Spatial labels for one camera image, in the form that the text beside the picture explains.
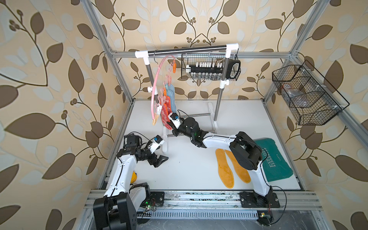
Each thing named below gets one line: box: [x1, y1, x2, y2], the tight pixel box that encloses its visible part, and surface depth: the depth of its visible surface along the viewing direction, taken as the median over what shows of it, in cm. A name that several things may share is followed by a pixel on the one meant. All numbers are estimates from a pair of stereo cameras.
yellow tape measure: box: [130, 170, 138, 184], surface depth 82 cm
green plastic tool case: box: [254, 138, 294, 183], surface depth 84 cm
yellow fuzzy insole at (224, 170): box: [215, 148, 235, 189], surface depth 84 cm
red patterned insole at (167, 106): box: [163, 96, 173, 116], surface depth 80 cm
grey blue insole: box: [165, 83, 177, 114], surface depth 84 cm
